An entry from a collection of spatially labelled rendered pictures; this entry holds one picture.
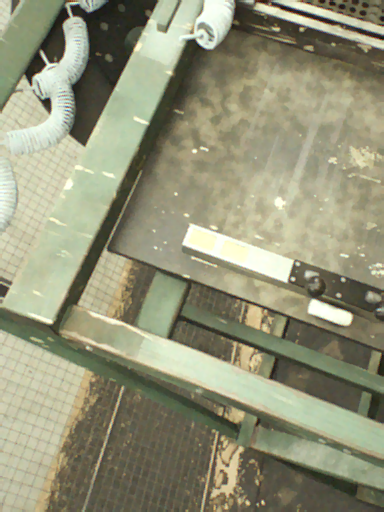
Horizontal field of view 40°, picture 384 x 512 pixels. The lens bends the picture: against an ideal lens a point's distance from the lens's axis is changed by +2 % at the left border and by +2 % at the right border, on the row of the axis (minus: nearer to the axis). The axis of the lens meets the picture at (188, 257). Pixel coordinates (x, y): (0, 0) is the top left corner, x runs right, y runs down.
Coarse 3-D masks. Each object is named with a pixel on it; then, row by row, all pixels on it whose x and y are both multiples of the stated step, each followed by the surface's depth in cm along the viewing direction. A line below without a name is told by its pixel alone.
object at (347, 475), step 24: (264, 360) 213; (360, 408) 241; (240, 432) 203; (264, 432) 193; (264, 456) 206; (288, 456) 179; (312, 456) 171; (336, 456) 163; (336, 480) 217; (360, 480) 153
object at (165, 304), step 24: (168, 288) 108; (144, 312) 106; (168, 312) 106; (192, 312) 108; (168, 336) 105; (240, 336) 107; (264, 336) 107; (288, 360) 108; (312, 360) 106; (336, 360) 106; (360, 384) 105
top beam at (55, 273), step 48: (192, 0) 118; (144, 48) 113; (192, 48) 121; (144, 96) 109; (96, 144) 104; (144, 144) 108; (96, 192) 100; (48, 240) 97; (96, 240) 99; (48, 288) 93
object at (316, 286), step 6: (306, 270) 101; (306, 276) 100; (312, 276) 91; (318, 276) 90; (306, 282) 91; (312, 282) 90; (318, 282) 89; (324, 282) 90; (306, 288) 91; (312, 288) 90; (318, 288) 89; (324, 288) 89; (312, 294) 90; (318, 294) 90
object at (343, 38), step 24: (240, 0) 121; (264, 0) 123; (288, 0) 123; (240, 24) 127; (264, 24) 124; (288, 24) 122; (312, 24) 120; (336, 24) 122; (360, 24) 121; (312, 48) 125; (336, 48) 123; (360, 48) 121
